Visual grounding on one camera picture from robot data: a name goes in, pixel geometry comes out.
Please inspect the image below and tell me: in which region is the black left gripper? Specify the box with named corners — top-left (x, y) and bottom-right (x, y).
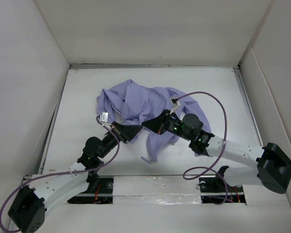
top-left (98, 121), bottom-right (142, 159)

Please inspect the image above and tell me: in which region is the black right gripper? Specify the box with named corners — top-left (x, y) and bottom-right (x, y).
top-left (142, 109), bottom-right (192, 141)

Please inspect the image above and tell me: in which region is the lilac zip-up jacket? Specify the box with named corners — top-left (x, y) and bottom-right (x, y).
top-left (96, 80), bottom-right (211, 163)

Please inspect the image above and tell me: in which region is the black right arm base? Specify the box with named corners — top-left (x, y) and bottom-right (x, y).
top-left (196, 175), bottom-right (246, 204)

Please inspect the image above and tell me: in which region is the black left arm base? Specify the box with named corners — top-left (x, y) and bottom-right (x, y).
top-left (67, 176), bottom-right (114, 204)

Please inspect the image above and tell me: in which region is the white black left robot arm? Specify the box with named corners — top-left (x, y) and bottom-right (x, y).
top-left (8, 122), bottom-right (143, 233)

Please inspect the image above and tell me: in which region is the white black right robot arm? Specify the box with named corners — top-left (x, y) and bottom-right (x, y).
top-left (142, 110), bottom-right (291, 194)

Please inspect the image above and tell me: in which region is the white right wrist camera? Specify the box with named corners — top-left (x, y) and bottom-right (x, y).
top-left (170, 97), bottom-right (181, 114)

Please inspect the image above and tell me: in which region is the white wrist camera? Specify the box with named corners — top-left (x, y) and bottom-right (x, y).
top-left (170, 97), bottom-right (181, 114)
top-left (100, 112), bottom-right (109, 124)

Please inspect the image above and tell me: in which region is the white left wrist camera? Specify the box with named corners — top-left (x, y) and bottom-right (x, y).
top-left (100, 112), bottom-right (109, 124)

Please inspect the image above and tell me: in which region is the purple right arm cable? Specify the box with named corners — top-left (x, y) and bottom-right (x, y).
top-left (177, 91), bottom-right (236, 203)

